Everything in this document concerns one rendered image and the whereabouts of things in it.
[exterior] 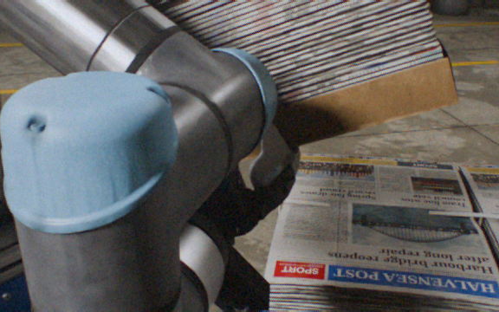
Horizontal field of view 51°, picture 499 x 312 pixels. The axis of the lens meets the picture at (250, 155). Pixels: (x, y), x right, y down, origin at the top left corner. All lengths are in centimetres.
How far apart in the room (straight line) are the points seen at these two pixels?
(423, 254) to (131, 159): 54
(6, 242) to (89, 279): 73
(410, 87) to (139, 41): 26
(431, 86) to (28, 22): 33
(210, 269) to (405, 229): 45
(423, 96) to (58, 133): 36
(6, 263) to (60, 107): 73
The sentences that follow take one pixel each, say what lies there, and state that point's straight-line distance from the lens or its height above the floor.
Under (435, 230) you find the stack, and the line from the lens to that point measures 77.
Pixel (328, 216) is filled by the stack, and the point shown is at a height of 83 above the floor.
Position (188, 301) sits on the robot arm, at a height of 101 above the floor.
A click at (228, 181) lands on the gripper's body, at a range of 42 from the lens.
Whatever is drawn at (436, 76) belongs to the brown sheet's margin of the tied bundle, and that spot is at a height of 109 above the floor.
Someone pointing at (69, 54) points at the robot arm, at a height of 114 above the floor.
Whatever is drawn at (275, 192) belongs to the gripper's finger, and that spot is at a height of 100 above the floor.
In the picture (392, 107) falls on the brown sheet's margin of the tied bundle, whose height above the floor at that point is 106.
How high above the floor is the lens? 122
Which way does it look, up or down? 25 degrees down
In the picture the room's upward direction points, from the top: straight up
